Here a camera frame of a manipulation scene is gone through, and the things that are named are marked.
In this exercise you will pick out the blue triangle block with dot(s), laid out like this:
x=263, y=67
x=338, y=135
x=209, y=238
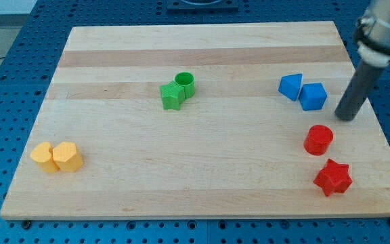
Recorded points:
x=290, y=86

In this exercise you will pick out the green cylinder block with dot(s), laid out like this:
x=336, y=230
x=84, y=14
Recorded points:
x=186, y=80

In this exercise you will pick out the blue cube block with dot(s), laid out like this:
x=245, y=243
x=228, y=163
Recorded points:
x=312, y=96

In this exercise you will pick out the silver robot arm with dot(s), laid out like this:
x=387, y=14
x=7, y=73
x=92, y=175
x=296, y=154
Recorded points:
x=372, y=34

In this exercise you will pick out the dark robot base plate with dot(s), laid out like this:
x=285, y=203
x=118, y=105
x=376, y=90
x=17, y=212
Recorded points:
x=201, y=5

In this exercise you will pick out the red cylinder block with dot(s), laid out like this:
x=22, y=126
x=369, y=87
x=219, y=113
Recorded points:
x=318, y=140

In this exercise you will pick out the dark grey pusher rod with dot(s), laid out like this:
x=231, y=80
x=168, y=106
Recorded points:
x=358, y=89

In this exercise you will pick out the red star block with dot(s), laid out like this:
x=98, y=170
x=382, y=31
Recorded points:
x=333, y=178

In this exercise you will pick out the green star block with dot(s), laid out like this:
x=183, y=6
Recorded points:
x=172, y=95

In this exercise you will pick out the yellow hexagon block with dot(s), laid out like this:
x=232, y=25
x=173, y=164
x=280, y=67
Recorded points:
x=67, y=157

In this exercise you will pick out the wooden board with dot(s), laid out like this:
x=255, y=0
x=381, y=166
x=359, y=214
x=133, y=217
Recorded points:
x=233, y=150

